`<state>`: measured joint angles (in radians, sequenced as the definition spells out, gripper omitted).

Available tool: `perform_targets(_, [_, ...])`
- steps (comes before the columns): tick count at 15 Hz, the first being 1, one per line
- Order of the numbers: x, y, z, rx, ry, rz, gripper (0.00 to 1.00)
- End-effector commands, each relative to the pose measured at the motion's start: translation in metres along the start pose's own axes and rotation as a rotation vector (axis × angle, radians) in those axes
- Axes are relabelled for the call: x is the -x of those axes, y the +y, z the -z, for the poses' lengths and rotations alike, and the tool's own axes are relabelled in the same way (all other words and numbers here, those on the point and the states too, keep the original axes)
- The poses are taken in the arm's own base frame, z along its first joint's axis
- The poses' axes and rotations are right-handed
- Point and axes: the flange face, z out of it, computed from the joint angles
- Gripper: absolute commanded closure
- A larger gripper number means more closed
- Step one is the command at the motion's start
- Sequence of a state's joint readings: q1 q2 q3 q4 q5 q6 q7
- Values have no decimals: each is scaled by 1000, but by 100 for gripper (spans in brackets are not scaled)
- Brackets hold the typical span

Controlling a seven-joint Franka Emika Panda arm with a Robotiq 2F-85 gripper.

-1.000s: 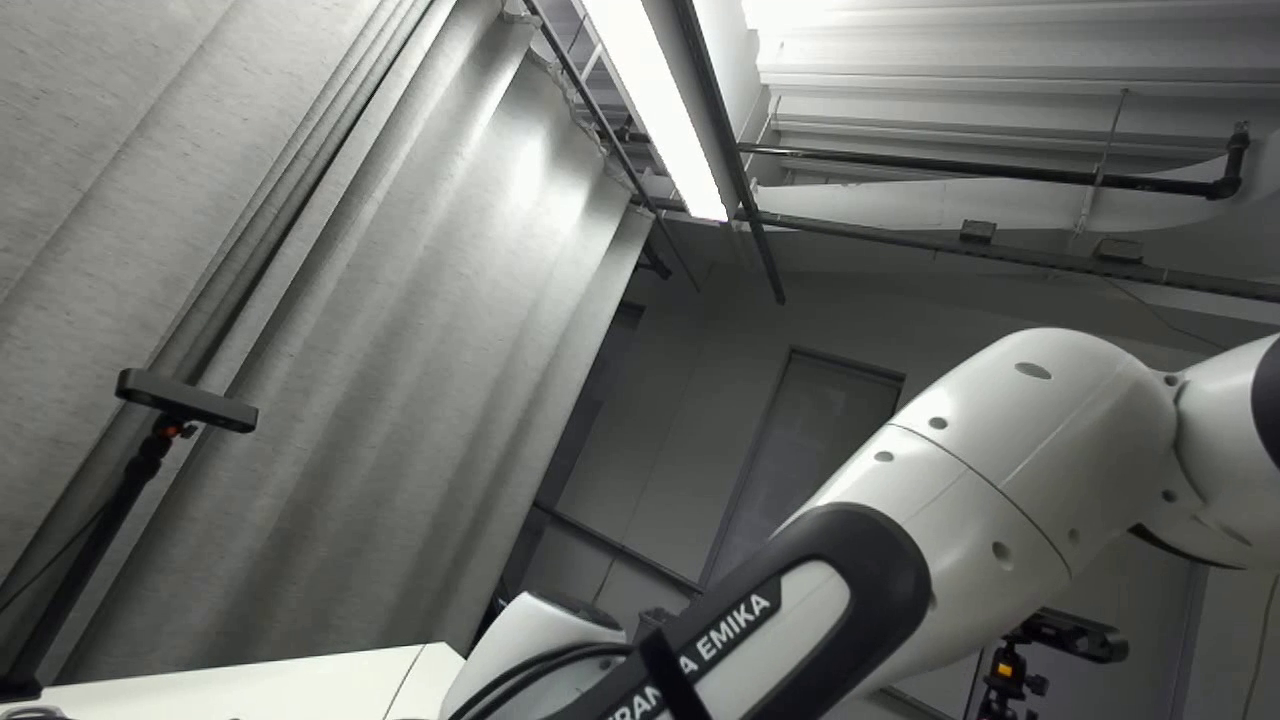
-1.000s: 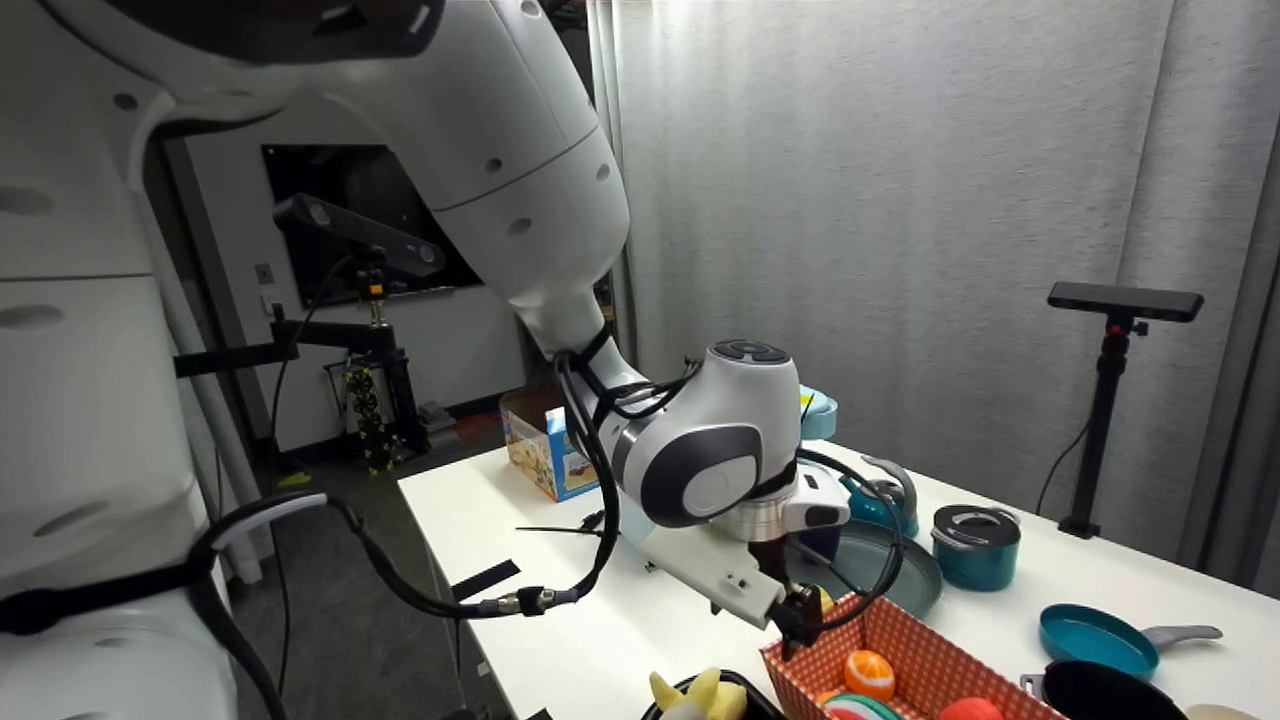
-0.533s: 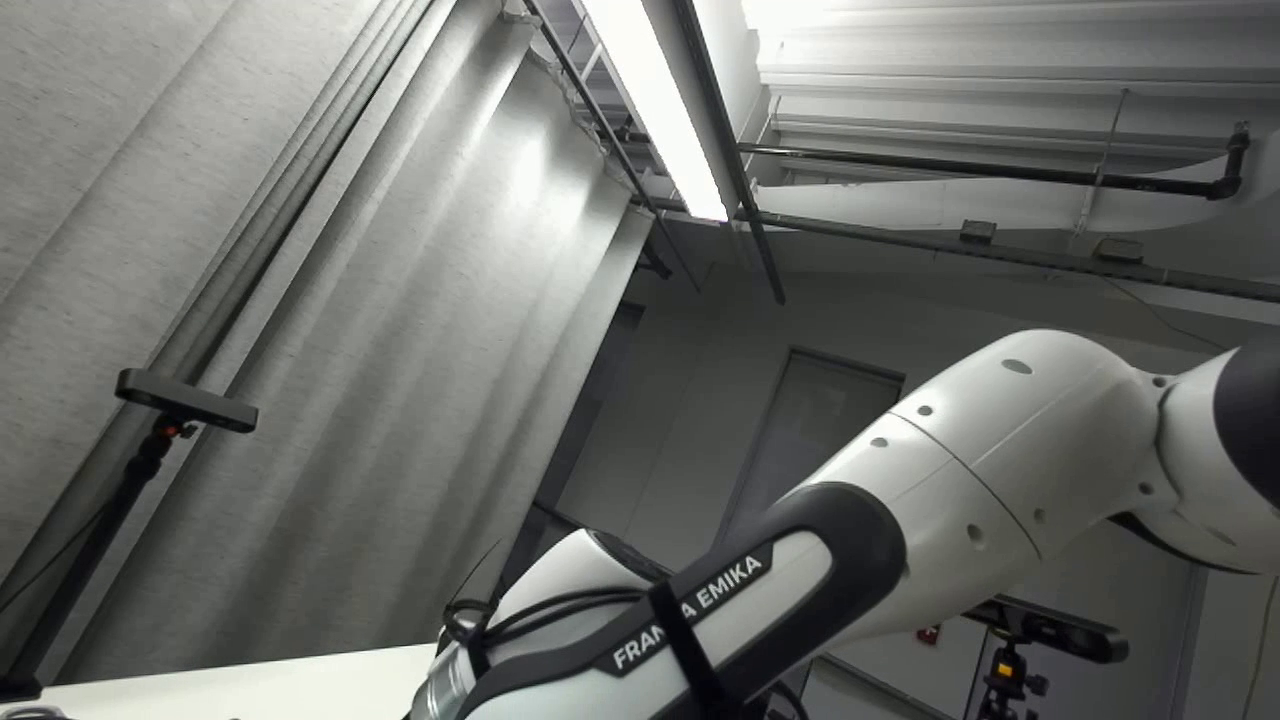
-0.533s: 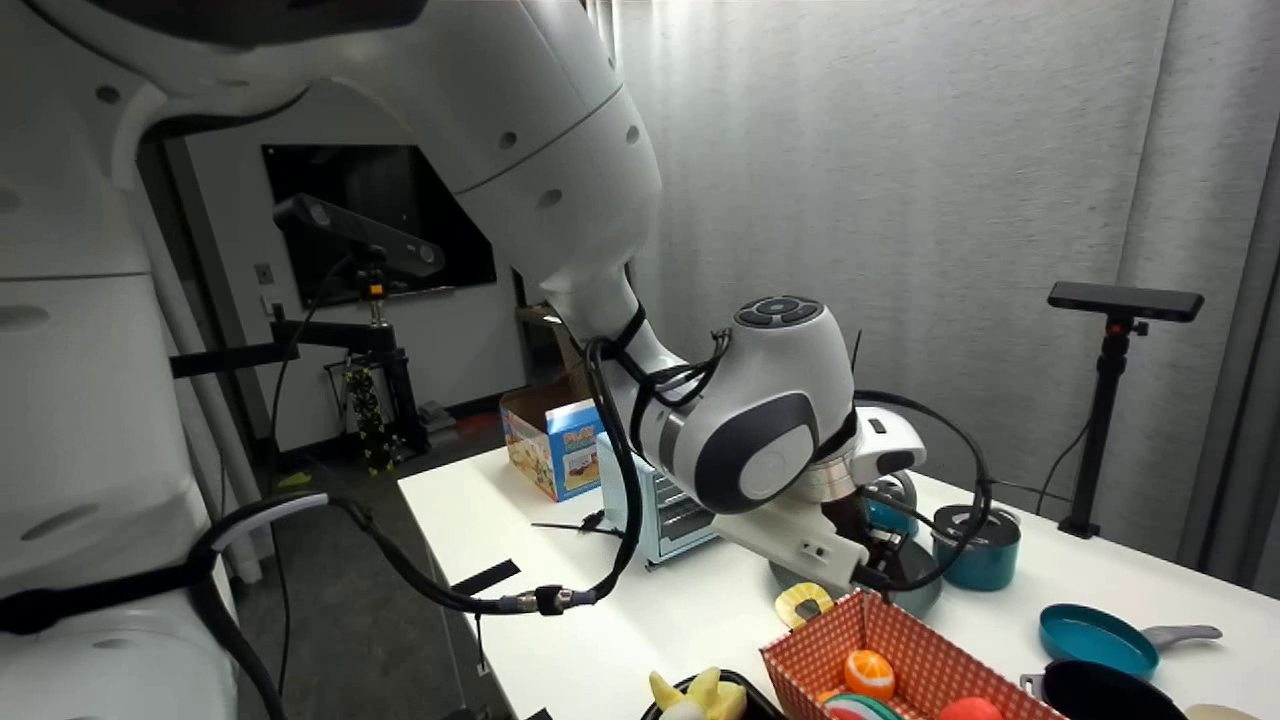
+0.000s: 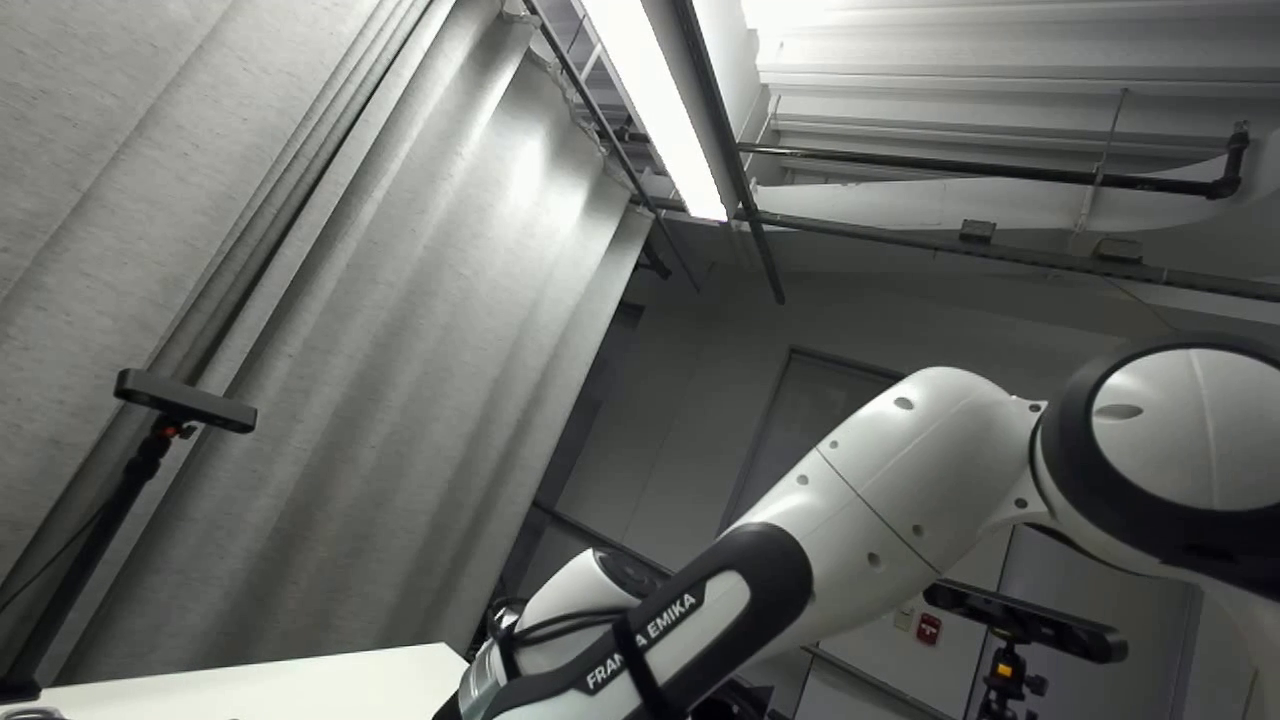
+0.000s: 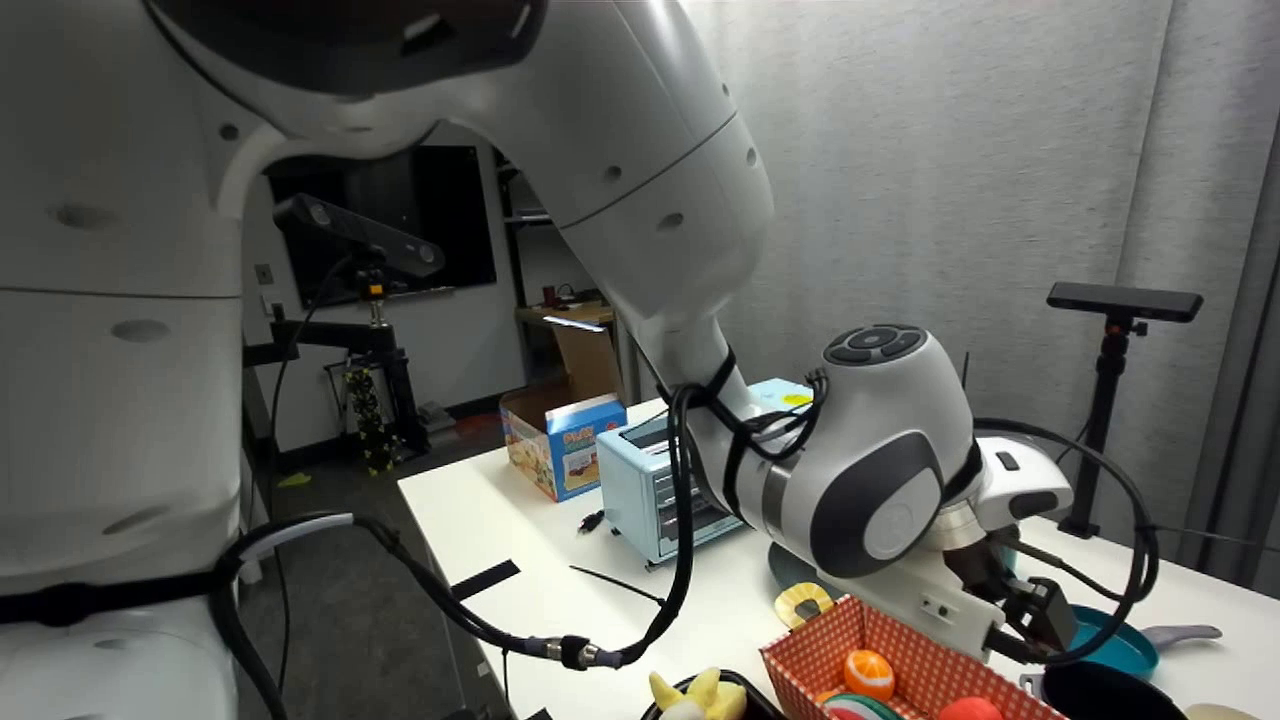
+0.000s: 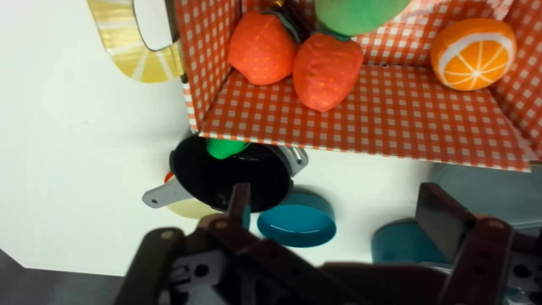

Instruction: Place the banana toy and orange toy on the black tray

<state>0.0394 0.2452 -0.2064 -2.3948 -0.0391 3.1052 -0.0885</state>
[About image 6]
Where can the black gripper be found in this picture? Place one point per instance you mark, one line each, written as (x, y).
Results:
(1040, 613)

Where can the yellow banana toy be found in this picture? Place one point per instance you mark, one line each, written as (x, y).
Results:
(712, 698)

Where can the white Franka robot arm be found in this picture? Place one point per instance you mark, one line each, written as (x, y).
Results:
(642, 160)

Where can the red round toy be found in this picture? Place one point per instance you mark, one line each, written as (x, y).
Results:
(970, 711)

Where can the orange toy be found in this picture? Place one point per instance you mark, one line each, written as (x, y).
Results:
(869, 672)

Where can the striped colourful toy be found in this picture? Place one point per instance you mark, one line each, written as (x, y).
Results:
(861, 711)

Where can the light blue toy toaster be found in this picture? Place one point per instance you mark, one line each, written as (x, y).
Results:
(642, 494)

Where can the blue bowl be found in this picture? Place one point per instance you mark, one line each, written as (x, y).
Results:
(1123, 645)

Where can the black bowl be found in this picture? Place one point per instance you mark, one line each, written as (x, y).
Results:
(1104, 693)

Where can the red patterned basket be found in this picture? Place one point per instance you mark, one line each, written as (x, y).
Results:
(921, 661)

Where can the beige plate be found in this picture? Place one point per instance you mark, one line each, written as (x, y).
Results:
(1223, 712)

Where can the teal plate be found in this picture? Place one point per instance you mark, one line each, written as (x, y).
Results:
(785, 564)

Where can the black zip tie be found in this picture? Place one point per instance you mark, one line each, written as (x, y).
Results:
(615, 583)

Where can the small black clip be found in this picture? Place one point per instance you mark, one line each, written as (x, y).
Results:
(588, 520)

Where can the blue and orange food box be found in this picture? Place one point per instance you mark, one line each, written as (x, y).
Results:
(565, 446)

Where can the brown cardboard box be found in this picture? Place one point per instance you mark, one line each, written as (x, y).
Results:
(584, 352)

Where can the black strip on table edge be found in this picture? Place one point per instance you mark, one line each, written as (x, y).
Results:
(485, 578)

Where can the black boom stand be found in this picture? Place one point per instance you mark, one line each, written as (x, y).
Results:
(332, 339)

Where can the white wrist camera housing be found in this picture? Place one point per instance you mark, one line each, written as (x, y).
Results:
(956, 600)

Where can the black camera tripod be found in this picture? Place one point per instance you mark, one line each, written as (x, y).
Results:
(1104, 412)

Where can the black bar camera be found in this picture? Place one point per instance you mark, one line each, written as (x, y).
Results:
(1123, 300)

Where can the black wall monitor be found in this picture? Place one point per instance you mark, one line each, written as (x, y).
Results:
(447, 215)

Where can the black stereo camera on boom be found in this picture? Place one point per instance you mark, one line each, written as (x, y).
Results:
(354, 232)

